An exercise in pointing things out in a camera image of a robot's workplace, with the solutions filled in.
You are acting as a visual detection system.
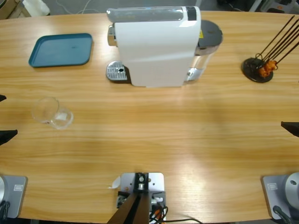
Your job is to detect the clear glass cup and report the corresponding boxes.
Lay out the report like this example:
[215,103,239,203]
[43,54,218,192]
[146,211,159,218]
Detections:
[31,97,74,130]

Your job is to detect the grey coffee machine lid lever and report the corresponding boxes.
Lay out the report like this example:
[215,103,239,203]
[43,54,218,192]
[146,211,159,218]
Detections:
[106,6,185,23]

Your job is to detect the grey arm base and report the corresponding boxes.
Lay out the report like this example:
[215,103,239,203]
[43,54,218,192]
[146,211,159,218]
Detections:
[0,175,28,219]
[261,172,299,220]

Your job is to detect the white capsule coffee machine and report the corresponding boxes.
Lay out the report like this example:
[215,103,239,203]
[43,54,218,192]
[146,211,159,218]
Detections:
[106,6,202,89]

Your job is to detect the black capsule stand with rods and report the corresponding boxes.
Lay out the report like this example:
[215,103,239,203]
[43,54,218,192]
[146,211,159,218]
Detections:
[241,15,299,84]

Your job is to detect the teal plastic tray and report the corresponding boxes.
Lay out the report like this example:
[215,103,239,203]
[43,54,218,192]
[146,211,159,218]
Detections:
[28,33,94,69]

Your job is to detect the cardboard box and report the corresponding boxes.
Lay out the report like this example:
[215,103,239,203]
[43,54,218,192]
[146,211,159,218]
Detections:
[0,0,21,21]

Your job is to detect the white plastic bag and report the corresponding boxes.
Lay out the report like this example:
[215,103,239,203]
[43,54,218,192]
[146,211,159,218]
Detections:
[22,0,51,17]

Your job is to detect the metal drip tray grate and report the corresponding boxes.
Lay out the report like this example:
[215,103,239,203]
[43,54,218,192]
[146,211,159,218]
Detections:
[106,60,131,84]

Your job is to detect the white tape tab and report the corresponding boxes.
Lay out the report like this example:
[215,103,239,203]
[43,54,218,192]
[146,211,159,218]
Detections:
[107,176,121,189]

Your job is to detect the black and orange device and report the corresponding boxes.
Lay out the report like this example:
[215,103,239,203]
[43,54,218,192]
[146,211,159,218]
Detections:
[266,4,287,14]

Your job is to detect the clear water tank dark lid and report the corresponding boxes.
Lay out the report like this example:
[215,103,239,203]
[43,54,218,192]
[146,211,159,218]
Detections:
[186,20,224,82]

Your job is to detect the white mounting block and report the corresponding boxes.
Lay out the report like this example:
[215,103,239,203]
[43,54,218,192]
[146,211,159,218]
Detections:
[116,172,167,222]

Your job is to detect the black base cable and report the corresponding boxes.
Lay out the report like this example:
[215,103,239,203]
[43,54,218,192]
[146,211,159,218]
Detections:
[272,205,292,224]
[0,200,11,220]

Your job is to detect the white floor cable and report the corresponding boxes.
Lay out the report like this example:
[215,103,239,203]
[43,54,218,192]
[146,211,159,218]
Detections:
[56,0,103,15]

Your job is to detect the dark camera post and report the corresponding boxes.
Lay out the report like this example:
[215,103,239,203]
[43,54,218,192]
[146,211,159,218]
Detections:
[109,172,150,224]

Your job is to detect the black cable with orange plug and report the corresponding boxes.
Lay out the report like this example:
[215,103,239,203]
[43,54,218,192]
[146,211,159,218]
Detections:
[149,205,203,224]

